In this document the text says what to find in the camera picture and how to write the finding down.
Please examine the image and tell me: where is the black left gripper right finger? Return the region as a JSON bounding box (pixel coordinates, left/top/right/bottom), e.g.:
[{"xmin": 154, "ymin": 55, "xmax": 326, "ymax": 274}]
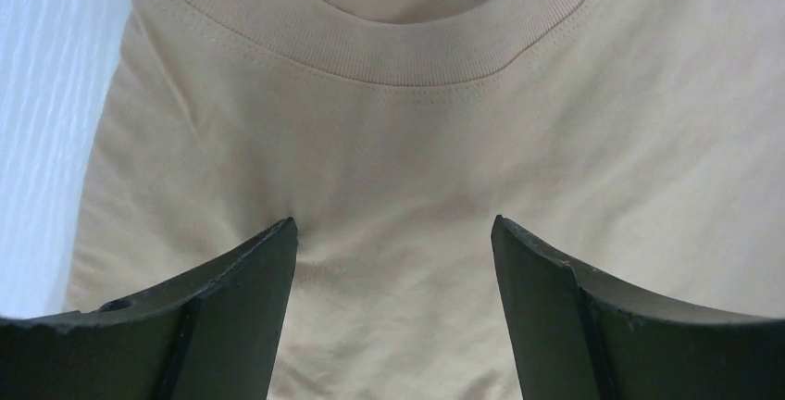
[{"xmin": 491, "ymin": 217, "xmax": 784, "ymax": 400}]

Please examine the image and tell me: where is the beige t-shirt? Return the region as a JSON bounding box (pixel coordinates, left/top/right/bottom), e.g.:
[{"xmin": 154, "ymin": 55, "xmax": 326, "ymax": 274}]
[{"xmin": 65, "ymin": 0, "xmax": 784, "ymax": 399}]

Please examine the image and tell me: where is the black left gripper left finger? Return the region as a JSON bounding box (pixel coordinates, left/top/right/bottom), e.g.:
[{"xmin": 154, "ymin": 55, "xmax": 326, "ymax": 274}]
[{"xmin": 1, "ymin": 219, "xmax": 298, "ymax": 399}]

